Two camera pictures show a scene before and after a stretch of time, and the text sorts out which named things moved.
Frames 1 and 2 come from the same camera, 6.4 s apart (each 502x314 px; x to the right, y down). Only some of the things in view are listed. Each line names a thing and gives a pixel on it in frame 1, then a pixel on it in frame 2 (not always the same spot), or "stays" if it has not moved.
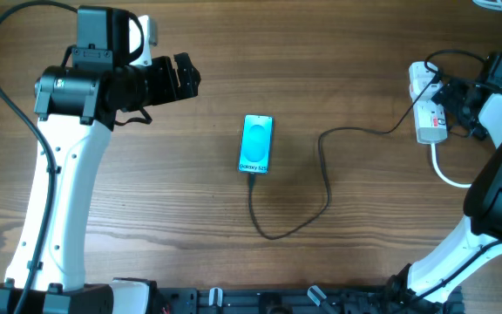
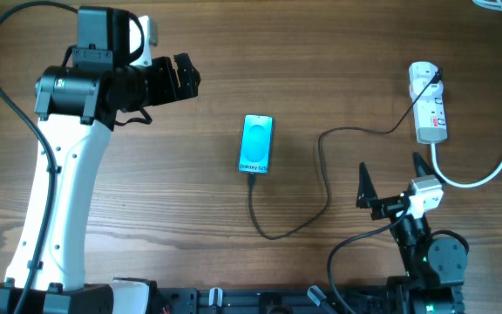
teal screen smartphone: (255, 144) stays
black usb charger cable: (321, 210) stays
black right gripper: (449, 95) to (368, 198)
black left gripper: (166, 90) stays
